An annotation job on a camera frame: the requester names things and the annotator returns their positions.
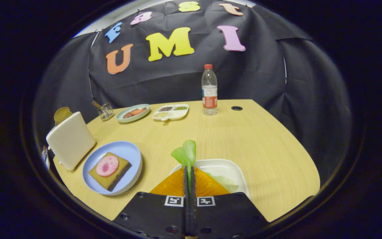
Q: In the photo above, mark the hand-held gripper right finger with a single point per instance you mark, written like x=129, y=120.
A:
x=227, y=215

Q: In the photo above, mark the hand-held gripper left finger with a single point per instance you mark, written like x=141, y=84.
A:
x=154, y=215

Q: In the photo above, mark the green lettuce leaf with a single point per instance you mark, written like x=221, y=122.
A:
x=186, y=152

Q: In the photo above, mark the plain brown bread slice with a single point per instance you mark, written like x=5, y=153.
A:
x=61, y=114

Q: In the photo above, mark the white square plate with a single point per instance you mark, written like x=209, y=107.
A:
x=224, y=166

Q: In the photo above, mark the bread slice under ham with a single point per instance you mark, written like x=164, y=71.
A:
x=111, y=181

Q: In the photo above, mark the blue plate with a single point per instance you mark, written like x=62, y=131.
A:
x=128, y=152

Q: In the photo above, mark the pink ham slice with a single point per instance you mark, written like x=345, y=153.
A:
x=107, y=166

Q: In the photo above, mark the pale green plate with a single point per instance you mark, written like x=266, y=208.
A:
x=121, y=119

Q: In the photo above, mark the brown meat slice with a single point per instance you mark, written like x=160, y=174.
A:
x=128, y=115

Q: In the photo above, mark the white divided seasoning tray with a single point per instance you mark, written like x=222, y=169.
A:
x=177, y=113

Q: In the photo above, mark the red food slice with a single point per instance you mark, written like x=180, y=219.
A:
x=138, y=111

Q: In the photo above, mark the black desk grommet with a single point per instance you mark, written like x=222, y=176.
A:
x=236, y=108

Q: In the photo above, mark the white toaster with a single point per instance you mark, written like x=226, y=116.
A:
x=70, y=141

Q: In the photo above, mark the glass holder with sticks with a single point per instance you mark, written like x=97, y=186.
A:
x=106, y=111

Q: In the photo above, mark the clear red-capped water bottle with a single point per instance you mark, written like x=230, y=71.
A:
x=209, y=96

